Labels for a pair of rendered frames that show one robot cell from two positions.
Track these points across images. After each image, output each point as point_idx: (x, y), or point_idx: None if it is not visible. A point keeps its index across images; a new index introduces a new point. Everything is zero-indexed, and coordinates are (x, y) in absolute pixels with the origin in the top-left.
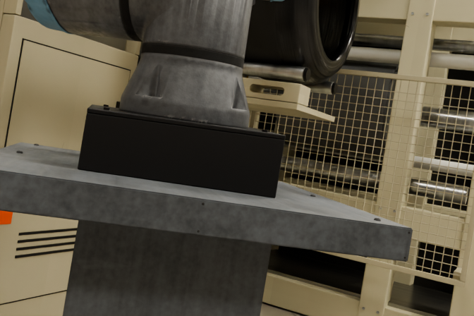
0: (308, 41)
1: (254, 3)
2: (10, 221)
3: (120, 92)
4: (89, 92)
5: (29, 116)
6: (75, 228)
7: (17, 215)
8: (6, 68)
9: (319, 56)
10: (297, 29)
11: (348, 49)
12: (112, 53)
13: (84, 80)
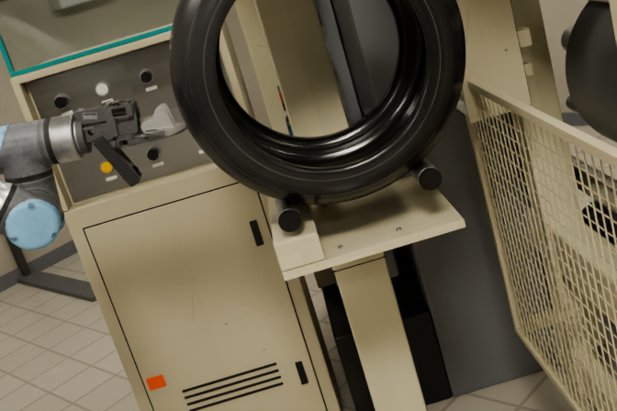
0: (257, 181)
1: (136, 181)
2: (163, 383)
3: (249, 209)
4: (199, 232)
5: (132, 289)
6: (258, 367)
7: (171, 376)
8: (82, 261)
9: (303, 183)
10: (229, 172)
11: (433, 100)
12: (212, 176)
13: (185, 225)
